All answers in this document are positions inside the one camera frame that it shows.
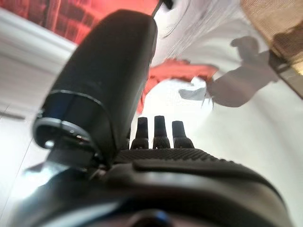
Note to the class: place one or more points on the red garment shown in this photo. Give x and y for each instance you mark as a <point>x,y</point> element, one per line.
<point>172,69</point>

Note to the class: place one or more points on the brown wicker basket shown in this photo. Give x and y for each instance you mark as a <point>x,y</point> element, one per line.
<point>279,21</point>

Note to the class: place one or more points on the white garment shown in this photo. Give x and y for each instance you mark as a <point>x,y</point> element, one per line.
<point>193,92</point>

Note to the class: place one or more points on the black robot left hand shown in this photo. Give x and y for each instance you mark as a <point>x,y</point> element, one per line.
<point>99,78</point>

